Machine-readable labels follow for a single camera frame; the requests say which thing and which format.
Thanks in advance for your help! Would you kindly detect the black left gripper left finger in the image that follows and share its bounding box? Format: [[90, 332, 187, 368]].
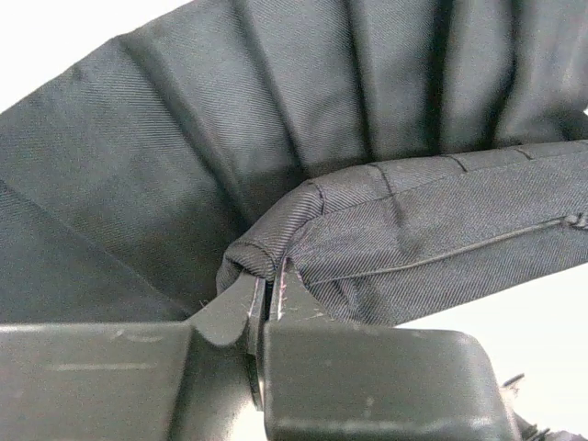
[[1, 273, 266, 440]]

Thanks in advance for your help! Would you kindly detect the black pleated skirt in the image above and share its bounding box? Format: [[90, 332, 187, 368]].
[[1, 1, 587, 325]]

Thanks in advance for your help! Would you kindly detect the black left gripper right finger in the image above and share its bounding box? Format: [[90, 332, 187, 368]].
[[262, 260, 519, 440]]

